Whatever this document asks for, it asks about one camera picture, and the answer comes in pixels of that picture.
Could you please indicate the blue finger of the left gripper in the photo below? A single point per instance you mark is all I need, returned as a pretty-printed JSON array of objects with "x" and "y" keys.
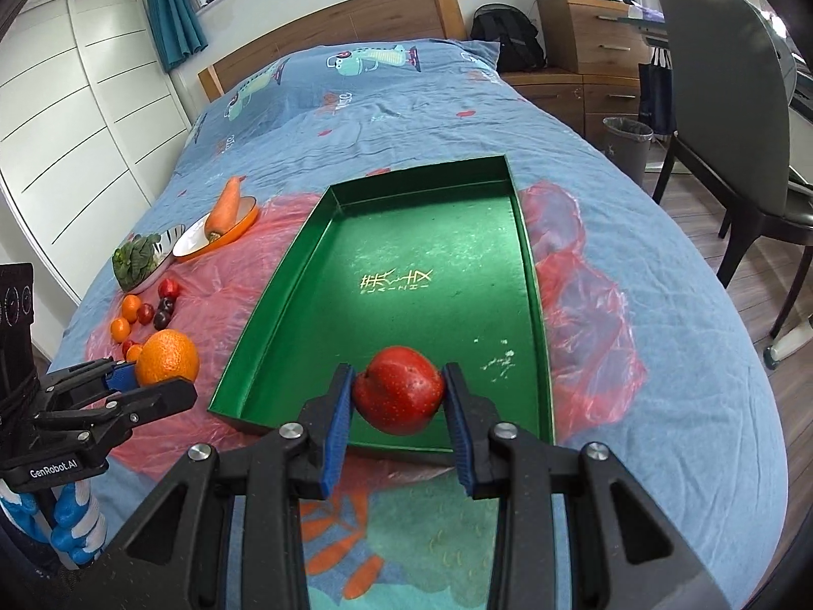
[
  {"x": 143, "y": 405},
  {"x": 122, "y": 377}
]

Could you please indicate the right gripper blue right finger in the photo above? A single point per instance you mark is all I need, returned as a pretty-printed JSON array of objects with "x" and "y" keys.
[{"x": 455, "y": 409}]

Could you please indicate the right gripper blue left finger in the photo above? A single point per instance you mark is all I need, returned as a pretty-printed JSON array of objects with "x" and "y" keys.
[{"x": 338, "y": 419}]

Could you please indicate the large orange mandarin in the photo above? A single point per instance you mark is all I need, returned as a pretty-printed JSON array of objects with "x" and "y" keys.
[{"x": 167, "y": 355}]

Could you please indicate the dark purple plum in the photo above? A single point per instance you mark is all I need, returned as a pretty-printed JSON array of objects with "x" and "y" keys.
[
  {"x": 166, "y": 304},
  {"x": 162, "y": 319}
]

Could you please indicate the left blue white gloved hand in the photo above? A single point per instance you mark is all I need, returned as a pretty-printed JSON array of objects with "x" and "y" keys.
[{"x": 79, "y": 530}]

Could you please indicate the pink plastic sheet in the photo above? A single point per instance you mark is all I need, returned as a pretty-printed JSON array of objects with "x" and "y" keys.
[{"x": 595, "y": 367}]

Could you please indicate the green leafy vegetable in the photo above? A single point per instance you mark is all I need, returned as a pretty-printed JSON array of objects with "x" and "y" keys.
[{"x": 135, "y": 260}]

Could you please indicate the striped patterned bowl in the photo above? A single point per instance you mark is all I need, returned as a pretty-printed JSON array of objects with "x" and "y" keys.
[{"x": 168, "y": 238}]

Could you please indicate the orange carrot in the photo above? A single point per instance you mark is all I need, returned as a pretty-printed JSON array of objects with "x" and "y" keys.
[{"x": 223, "y": 215}]

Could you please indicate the green rectangular tray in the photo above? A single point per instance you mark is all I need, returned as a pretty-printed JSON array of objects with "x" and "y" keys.
[{"x": 435, "y": 258}]

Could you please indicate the blue cartoon bed sheet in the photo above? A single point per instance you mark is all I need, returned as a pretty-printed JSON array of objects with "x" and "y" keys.
[{"x": 702, "y": 434}]

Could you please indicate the white wardrobe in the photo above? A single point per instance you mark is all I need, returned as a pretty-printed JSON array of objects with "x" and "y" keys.
[{"x": 91, "y": 130}]

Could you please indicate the teal curtain left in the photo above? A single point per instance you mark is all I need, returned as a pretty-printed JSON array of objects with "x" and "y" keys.
[{"x": 176, "y": 31}]

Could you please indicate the dark blue tote bag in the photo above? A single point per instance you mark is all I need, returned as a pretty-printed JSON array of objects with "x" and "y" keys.
[{"x": 656, "y": 109}]

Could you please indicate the black backpack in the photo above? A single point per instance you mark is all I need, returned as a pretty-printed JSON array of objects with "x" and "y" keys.
[{"x": 517, "y": 36}]

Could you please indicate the wooden drawer cabinet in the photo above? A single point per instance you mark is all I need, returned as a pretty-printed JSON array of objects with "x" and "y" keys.
[{"x": 593, "y": 55}]

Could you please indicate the wooden headboard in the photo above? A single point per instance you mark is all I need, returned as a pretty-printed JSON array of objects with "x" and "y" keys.
[{"x": 352, "y": 21}]

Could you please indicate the grey desk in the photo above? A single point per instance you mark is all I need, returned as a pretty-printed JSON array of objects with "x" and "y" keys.
[{"x": 733, "y": 82}]

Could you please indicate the grey black chair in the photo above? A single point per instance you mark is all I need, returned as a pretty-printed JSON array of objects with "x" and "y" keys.
[{"x": 745, "y": 220}]

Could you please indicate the wire mesh trash bin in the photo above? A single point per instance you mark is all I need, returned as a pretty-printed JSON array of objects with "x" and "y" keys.
[{"x": 627, "y": 143}]

